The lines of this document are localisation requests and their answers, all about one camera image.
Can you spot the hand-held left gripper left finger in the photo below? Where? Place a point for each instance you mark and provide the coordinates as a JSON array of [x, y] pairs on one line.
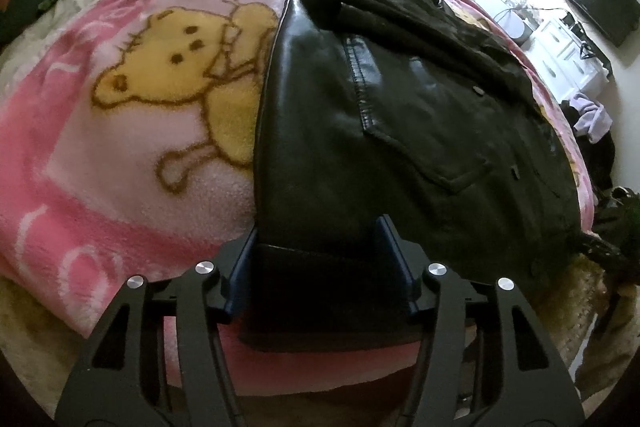
[[244, 272]]

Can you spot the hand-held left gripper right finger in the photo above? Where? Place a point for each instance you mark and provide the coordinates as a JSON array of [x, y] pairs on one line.
[[395, 264]]

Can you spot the black leather jacket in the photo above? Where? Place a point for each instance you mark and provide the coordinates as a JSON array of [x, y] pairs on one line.
[[400, 147]]

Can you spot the pink bear printed blanket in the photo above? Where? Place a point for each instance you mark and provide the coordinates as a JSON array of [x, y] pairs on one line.
[[125, 167]]

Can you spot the cream plush blanket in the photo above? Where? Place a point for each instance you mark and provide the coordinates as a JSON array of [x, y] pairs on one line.
[[590, 322]]

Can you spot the dark clothing heap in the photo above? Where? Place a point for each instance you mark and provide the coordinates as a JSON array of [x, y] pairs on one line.
[[617, 207]]

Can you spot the lavender cloth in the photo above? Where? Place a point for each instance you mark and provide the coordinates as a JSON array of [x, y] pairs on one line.
[[595, 114]]

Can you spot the white drawer dresser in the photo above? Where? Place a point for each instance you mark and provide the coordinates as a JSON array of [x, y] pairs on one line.
[[560, 57]]

